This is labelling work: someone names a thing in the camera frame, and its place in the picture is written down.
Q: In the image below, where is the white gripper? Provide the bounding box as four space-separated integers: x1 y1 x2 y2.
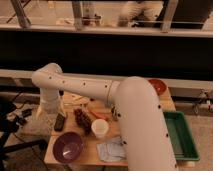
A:
36 88 67 119

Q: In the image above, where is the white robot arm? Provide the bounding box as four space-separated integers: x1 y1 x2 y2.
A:
32 63 179 171

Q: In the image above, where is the thin wooden stick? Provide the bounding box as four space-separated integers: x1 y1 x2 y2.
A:
64 103 88 107

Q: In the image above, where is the bunch of dark grapes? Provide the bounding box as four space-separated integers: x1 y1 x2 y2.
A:
74 108 92 135

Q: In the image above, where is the black chair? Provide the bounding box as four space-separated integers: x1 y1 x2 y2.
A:
0 97 47 171

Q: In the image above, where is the purple bowl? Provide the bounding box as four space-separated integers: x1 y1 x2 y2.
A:
53 132 84 164

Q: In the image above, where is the white cup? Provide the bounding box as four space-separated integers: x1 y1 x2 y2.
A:
91 119 109 139

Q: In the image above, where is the orange carrot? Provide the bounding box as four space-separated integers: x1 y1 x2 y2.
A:
88 107 108 121

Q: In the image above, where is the black striped round can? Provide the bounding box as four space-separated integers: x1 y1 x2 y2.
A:
111 106 117 121

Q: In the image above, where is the light blue cloth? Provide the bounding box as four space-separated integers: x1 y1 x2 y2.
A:
97 137 126 162

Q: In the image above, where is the red bowl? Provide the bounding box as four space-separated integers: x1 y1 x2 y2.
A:
149 79 167 95

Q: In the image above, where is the green plastic tray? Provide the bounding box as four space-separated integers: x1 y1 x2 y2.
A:
164 111 200 161

